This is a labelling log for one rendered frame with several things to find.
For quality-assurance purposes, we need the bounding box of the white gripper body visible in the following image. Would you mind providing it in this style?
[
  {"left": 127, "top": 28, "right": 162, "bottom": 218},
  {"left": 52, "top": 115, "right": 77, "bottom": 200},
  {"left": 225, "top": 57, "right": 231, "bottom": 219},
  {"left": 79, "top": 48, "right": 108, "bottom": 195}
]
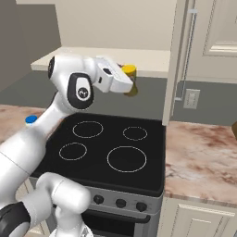
[{"left": 105, "top": 56, "right": 134, "bottom": 94}]

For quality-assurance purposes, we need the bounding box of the yellow-lidded turmeric jar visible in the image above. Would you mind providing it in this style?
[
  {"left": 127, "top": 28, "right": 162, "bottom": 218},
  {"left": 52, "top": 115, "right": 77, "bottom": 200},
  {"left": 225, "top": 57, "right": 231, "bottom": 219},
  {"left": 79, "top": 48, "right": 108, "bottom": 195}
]
[{"left": 121, "top": 63, "right": 139, "bottom": 97}]

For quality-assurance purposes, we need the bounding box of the open cream cabinet door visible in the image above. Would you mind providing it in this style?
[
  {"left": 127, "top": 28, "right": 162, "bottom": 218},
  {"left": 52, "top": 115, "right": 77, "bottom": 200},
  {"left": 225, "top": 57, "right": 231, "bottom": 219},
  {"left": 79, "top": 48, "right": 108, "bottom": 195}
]
[{"left": 162, "top": 0, "right": 199, "bottom": 127}]

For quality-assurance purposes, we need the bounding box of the blue-lidded white mayonnaise jar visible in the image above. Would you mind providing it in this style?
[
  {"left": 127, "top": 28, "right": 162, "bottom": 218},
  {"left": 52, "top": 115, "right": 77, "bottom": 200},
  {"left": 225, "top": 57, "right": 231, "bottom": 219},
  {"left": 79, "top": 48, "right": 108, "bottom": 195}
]
[{"left": 24, "top": 114, "right": 39, "bottom": 126}]

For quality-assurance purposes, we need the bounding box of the closed cream cabinet door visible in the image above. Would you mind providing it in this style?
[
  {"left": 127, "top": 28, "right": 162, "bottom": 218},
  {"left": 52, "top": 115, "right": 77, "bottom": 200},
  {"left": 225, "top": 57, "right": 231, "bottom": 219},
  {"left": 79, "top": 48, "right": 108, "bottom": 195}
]
[{"left": 184, "top": 0, "right": 237, "bottom": 84}]

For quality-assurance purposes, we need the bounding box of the cream base cabinet door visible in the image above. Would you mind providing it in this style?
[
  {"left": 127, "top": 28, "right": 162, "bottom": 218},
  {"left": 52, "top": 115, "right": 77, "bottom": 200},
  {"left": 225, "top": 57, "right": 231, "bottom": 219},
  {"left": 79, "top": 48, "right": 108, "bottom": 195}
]
[{"left": 156, "top": 196, "right": 237, "bottom": 237}]

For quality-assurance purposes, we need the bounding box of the black hob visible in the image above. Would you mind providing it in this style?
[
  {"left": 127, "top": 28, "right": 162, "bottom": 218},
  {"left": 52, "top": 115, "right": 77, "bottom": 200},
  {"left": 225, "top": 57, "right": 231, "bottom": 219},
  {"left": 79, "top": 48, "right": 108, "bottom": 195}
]
[{"left": 31, "top": 112, "right": 167, "bottom": 198}]

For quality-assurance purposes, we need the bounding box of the black oven knob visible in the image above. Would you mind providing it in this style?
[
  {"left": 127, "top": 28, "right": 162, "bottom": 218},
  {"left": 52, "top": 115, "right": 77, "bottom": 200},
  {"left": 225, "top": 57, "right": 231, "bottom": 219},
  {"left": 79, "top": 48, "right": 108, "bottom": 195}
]
[
  {"left": 115, "top": 197, "right": 128, "bottom": 209},
  {"left": 93, "top": 193, "right": 106, "bottom": 206},
  {"left": 135, "top": 201, "right": 148, "bottom": 213}
]

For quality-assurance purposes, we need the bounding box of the brown object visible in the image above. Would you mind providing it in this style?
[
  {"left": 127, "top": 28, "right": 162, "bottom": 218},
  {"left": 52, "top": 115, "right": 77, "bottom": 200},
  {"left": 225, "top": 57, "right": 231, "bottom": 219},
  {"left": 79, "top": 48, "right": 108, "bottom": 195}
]
[{"left": 231, "top": 120, "right": 237, "bottom": 141}]

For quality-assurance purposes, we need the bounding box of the grey oven front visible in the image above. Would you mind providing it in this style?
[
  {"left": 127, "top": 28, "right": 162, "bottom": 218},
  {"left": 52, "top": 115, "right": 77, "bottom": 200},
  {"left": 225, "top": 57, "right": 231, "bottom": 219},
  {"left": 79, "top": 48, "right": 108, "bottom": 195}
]
[{"left": 29, "top": 177, "right": 165, "bottom": 237}]

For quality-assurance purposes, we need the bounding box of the open cream wall cabinet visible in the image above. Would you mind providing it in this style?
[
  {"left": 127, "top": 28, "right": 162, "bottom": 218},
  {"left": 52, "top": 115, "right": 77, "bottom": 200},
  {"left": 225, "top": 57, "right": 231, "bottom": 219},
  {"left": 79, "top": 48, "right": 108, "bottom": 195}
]
[{"left": 30, "top": 0, "right": 179, "bottom": 79}]

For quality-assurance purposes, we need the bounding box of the grey cabinet door handle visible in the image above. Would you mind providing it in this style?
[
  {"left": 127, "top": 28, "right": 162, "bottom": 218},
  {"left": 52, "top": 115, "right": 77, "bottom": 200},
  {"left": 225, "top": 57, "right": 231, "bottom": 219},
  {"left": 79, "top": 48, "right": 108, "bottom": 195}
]
[{"left": 173, "top": 8, "right": 199, "bottom": 102}]

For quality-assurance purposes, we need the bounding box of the grey wall socket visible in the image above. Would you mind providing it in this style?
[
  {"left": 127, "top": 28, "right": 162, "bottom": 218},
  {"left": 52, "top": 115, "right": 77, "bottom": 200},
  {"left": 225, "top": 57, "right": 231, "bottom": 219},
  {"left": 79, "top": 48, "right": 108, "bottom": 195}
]
[{"left": 182, "top": 88, "right": 201, "bottom": 110}]

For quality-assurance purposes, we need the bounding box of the black oven door handle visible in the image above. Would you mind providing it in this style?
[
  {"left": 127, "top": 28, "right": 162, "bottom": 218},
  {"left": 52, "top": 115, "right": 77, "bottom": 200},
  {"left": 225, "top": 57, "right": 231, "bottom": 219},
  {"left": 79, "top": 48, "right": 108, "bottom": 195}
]
[{"left": 82, "top": 209, "right": 152, "bottom": 224}]

